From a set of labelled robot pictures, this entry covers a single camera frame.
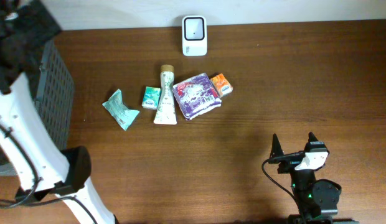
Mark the small orange tissue pack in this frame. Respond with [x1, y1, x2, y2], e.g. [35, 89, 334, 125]
[210, 73, 233, 98]

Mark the purple white tissue pack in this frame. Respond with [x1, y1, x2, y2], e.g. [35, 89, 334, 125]
[172, 73, 222, 120]

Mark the white green tube brown cap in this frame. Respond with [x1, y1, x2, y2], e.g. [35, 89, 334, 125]
[154, 65, 177, 125]

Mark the teal wet wipe pouch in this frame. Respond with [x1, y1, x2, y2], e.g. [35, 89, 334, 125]
[102, 89, 139, 131]

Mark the small teal tissue pack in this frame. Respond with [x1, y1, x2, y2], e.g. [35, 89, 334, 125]
[142, 86, 161, 110]

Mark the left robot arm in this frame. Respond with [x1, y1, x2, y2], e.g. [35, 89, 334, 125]
[0, 1, 117, 223]

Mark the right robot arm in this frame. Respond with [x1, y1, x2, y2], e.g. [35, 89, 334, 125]
[261, 132, 356, 224]

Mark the grey plastic mesh basket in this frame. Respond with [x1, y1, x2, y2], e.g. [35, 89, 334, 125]
[0, 39, 75, 177]

